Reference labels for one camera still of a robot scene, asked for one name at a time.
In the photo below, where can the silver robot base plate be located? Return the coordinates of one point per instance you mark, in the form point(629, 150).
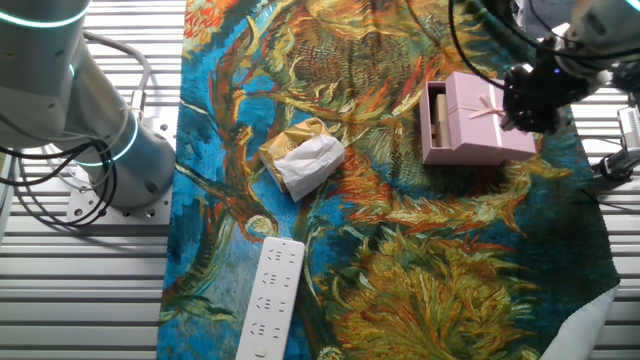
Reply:
point(145, 212)

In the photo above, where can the silver side camera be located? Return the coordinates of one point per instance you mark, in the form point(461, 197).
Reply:
point(631, 127)

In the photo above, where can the pink ribboned casing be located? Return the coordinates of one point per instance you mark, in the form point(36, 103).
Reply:
point(475, 130)

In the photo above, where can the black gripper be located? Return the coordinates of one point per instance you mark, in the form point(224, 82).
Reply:
point(570, 85)

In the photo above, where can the pink inner gift box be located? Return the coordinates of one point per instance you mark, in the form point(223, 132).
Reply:
point(426, 125)

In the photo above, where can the sunflower painting print cloth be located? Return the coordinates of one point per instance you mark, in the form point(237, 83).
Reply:
point(400, 225)

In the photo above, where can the gray camera mount arm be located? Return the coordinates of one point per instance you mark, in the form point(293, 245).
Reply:
point(620, 162)

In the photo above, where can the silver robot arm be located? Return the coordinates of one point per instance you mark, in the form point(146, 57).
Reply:
point(45, 90)

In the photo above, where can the gold tissue pack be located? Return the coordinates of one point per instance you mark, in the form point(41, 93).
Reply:
point(300, 165)

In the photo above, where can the tan cardboard box insert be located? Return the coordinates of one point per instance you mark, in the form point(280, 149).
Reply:
point(442, 120)

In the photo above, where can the dark gray fabric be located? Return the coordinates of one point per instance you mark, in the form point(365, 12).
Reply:
point(545, 12)

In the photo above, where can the white power strip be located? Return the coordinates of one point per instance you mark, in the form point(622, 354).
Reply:
point(272, 300)

